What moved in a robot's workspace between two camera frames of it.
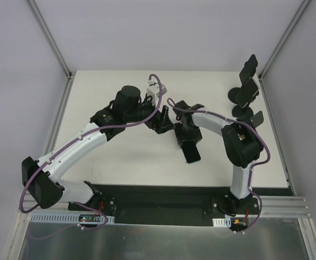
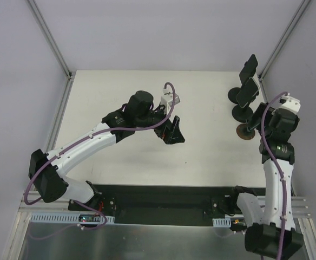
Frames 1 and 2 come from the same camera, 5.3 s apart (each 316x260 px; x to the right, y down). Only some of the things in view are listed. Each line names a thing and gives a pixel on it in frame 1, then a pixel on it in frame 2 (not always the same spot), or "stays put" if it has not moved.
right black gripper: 188,134 -> 259,116
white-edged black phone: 247,92 stays put
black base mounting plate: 191,205 stays put
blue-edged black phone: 191,152 -> 256,118
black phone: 249,69 stays put
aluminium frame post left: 70,73 stays put
